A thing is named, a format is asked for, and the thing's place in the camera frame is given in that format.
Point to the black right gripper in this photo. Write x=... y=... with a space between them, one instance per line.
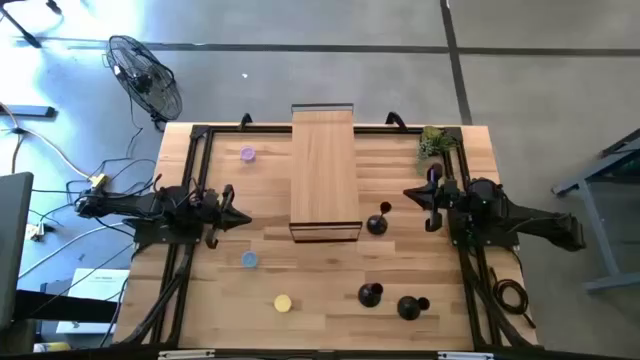
x=436 y=220

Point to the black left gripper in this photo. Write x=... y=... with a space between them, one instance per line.
x=227 y=195

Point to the blue candle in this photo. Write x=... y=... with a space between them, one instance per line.
x=249 y=259

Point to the black metal candlestick holder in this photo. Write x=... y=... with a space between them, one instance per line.
x=408 y=308
x=369 y=296
x=377 y=226

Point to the purple candle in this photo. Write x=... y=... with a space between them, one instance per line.
x=247 y=153

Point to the yellow candle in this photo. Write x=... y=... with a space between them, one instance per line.
x=282 y=303

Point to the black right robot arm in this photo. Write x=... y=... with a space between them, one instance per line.
x=525 y=220

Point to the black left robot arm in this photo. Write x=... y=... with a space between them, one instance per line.
x=150 y=205

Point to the green artificial potted plant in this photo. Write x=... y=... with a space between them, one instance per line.
x=434 y=142

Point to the black table clamp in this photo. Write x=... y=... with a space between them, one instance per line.
x=245 y=120
x=397 y=119

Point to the yellow power plug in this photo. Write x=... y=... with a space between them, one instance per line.
x=99 y=181

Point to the white cardboard box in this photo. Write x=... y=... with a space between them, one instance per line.
x=95 y=287

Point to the black floor fan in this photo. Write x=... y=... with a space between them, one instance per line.
x=145 y=80

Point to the grey metal workbench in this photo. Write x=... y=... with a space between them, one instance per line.
x=600 y=240

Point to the black desk beam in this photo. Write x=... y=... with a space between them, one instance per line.
x=65 y=307

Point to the white power adapter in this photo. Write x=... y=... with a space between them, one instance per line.
x=36 y=231

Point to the dark grey monitor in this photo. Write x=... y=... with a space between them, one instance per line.
x=15 y=240

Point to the yellow tool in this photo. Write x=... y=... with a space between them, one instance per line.
x=52 y=347

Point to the black floor bar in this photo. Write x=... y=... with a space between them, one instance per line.
x=27 y=111

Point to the black tripod leg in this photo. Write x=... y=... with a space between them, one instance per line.
x=54 y=7
x=22 y=30

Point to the black aluminium table frame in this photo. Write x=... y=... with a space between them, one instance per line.
x=270 y=129

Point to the wooden shelf with black frame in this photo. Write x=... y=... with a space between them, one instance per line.
x=325 y=170

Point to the silver metal bracket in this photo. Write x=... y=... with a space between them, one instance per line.
x=185 y=354
x=465 y=355

